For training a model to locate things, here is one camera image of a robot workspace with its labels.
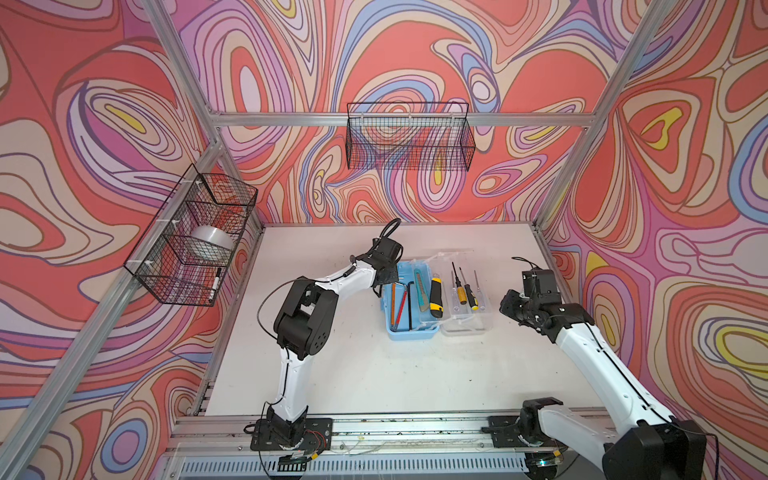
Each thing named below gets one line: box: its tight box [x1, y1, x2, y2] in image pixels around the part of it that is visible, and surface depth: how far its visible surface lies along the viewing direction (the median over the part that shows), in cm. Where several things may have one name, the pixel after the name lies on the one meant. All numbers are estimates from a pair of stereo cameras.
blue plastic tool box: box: [381, 260, 439, 341], surface depth 95 cm
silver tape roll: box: [190, 225, 235, 251], surface depth 75 cm
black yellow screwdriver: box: [458, 266, 479, 311], surface depth 86 cm
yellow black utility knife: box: [429, 277, 444, 318], surface depth 91 cm
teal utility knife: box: [414, 269, 429, 312], surface depth 92 cm
